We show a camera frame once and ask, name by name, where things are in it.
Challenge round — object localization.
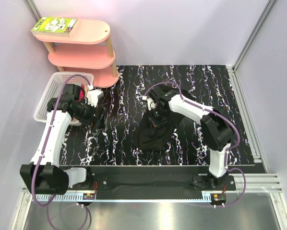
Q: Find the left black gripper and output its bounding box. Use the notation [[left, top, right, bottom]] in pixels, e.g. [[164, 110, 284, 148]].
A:
[[73, 98, 106, 129]]

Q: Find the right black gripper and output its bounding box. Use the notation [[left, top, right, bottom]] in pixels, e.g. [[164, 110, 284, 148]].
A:
[[146, 106, 169, 133]]

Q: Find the black printed t shirt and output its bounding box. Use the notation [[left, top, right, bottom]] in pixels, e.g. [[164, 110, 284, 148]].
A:
[[132, 108, 185, 151]]

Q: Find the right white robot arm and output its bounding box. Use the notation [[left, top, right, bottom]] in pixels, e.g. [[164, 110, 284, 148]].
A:
[[143, 83, 240, 190]]

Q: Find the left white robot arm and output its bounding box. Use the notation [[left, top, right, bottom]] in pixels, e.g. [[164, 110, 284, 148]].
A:
[[20, 84, 104, 195]]

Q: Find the black marbled table mat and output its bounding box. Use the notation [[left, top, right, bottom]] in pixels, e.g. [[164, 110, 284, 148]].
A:
[[60, 65, 254, 166]]

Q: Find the magenta t shirt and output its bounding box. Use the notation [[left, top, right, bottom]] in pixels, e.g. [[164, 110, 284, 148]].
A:
[[78, 87, 85, 101]]

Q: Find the white plastic laundry basket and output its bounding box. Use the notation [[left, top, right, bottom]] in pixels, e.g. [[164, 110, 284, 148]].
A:
[[34, 71, 94, 123]]

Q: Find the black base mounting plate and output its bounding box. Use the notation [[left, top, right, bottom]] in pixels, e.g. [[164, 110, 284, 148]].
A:
[[66, 164, 237, 200]]

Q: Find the pink three tier shelf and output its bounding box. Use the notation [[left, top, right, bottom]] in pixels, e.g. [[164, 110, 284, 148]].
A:
[[35, 19, 119, 88]]

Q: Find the green cover book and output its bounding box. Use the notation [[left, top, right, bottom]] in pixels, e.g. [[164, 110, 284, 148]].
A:
[[31, 17, 80, 36]]

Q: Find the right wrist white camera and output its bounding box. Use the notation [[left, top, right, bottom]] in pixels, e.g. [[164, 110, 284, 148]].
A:
[[142, 95, 156, 111]]

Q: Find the wrist white camera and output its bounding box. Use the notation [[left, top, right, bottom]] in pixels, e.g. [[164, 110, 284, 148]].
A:
[[86, 85, 104, 107], [142, 95, 156, 111]]

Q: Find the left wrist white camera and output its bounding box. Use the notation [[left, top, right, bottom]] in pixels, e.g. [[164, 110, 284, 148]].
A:
[[86, 85, 104, 107]]

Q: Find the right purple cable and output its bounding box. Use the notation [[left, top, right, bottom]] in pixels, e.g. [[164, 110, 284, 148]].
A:
[[142, 81, 247, 208]]

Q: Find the purple cable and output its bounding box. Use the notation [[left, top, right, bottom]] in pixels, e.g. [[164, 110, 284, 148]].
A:
[[30, 74, 94, 230], [142, 81, 247, 208]]

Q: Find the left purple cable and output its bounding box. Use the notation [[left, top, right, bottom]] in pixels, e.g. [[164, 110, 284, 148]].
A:
[[30, 74, 94, 230]]

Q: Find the white slotted cable duct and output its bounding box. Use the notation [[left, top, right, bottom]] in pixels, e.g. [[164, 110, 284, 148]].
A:
[[36, 192, 96, 202]]

